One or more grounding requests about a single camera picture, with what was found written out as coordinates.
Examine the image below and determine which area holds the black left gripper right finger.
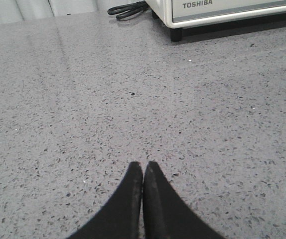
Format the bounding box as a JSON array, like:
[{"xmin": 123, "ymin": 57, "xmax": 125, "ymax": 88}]
[{"xmin": 143, "ymin": 161, "xmax": 222, "ymax": 239}]

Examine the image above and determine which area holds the black power cable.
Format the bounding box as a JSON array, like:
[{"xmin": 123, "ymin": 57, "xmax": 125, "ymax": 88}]
[{"xmin": 107, "ymin": 0, "xmax": 148, "ymax": 21}]

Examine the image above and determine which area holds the cream Toshiba toaster oven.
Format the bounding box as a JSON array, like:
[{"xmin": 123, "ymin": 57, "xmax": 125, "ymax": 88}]
[{"xmin": 146, "ymin": 0, "xmax": 286, "ymax": 42}]

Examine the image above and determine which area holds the white curtain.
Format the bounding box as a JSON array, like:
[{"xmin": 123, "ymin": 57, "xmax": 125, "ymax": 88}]
[{"xmin": 0, "ymin": 0, "xmax": 134, "ymax": 24}]

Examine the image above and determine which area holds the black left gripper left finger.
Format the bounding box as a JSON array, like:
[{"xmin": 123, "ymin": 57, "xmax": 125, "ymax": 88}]
[{"xmin": 70, "ymin": 162, "xmax": 143, "ymax": 239}]

